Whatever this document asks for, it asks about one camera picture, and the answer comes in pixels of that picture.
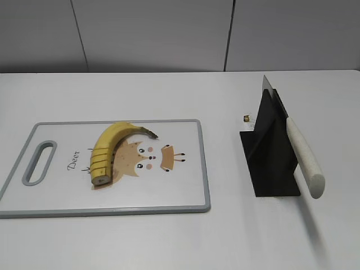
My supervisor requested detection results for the white-handled kitchen knife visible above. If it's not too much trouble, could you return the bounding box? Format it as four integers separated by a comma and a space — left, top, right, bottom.
262, 75, 326, 199

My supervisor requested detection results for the yellow partly sliced banana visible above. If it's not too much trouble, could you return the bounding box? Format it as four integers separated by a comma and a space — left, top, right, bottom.
89, 121, 158, 186

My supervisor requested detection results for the black knife stand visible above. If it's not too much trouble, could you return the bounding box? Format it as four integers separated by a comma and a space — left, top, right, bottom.
240, 87, 300, 197

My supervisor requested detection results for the white grey-rimmed cutting board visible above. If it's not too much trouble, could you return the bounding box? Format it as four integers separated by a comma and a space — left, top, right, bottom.
1, 119, 210, 218

